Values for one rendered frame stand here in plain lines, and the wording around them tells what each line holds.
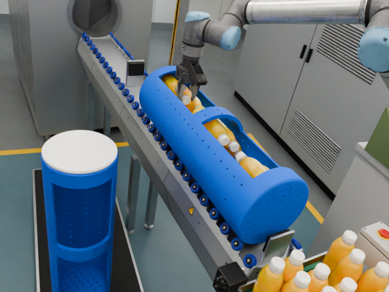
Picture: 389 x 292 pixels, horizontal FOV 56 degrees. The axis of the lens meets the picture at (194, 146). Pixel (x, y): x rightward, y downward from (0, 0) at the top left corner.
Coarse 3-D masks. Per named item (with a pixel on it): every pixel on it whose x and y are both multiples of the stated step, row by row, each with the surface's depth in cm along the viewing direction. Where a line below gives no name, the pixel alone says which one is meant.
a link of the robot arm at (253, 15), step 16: (240, 0) 143; (256, 0) 140; (272, 0) 135; (288, 0) 131; (304, 0) 127; (320, 0) 123; (336, 0) 120; (352, 0) 117; (368, 0) 112; (384, 0) 109; (240, 16) 141; (256, 16) 138; (272, 16) 134; (288, 16) 130; (304, 16) 127; (320, 16) 123; (336, 16) 120; (352, 16) 117; (368, 16) 113
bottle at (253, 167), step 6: (246, 156) 130; (240, 162) 128; (246, 162) 125; (252, 162) 124; (258, 162) 125; (246, 168) 124; (252, 168) 123; (258, 168) 122; (264, 168) 123; (252, 174) 122; (258, 174) 120
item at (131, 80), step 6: (132, 60) 210; (138, 60) 212; (132, 66) 208; (138, 66) 210; (126, 72) 213; (132, 72) 211; (138, 72) 213; (126, 78) 214; (132, 78) 215; (138, 78) 217; (126, 84) 215; (132, 84) 217; (138, 84) 219
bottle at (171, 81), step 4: (164, 76) 172; (168, 76) 172; (172, 76) 172; (164, 80) 171; (168, 80) 170; (172, 80) 169; (176, 80) 169; (168, 84) 168; (172, 84) 167; (176, 84) 166; (172, 88) 165; (184, 92) 163
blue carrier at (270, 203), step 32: (160, 96) 159; (160, 128) 158; (192, 128) 140; (192, 160) 136; (224, 160) 124; (224, 192) 120; (256, 192) 112; (288, 192) 117; (256, 224) 119; (288, 224) 129
